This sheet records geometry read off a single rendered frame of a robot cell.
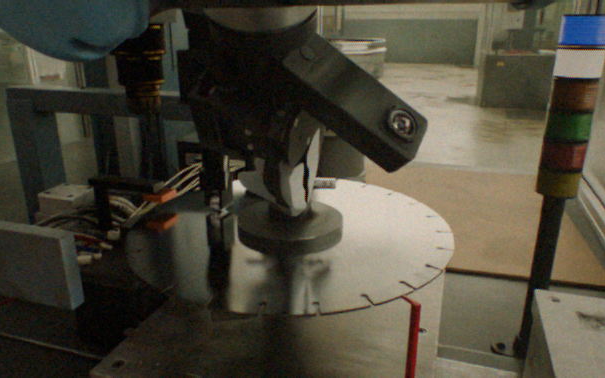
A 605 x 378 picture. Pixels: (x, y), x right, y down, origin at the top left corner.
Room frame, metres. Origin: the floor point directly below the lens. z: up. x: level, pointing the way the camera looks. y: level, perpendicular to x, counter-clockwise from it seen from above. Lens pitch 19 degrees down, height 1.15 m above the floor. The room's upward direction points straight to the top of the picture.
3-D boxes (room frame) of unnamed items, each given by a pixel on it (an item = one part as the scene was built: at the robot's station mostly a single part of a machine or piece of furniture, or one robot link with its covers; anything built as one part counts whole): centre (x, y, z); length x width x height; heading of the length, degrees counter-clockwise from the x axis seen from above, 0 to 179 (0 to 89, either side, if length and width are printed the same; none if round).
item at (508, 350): (0.52, -0.29, 0.76); 0.09 x 0.03 x 0.03; 72
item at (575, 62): (0.52, -0.29, 1.11); 0.05 x 0.04 x 0.03; 162
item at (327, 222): (0.47, 0.01, 0.96); 0.11 x 0.11 x 0.03
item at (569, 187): (0.52, -0.29, 0.98); 0.05 x 0.04 x 0.03; 162
